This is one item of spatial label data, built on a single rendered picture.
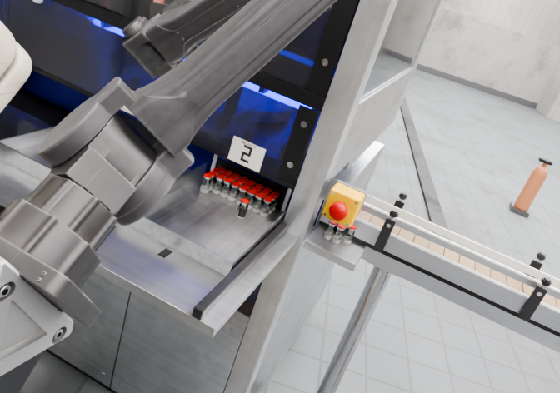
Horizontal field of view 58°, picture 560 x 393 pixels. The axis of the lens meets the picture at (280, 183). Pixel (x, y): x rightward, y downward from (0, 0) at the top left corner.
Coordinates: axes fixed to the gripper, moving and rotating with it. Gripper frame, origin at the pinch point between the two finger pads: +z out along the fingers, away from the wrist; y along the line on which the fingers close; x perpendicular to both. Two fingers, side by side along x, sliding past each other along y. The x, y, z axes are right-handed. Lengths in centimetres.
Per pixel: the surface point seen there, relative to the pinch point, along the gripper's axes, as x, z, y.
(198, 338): -10, 12, -82
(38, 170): 26.2, -2.9, -32.6
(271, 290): -27, 5, -59
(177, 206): -3.1, 1.5, -38.2
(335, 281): -68, 131, -126
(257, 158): -19.5, 7.1, -26.0
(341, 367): -51, 12, -85
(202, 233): -10.1, -7.0, -39.9
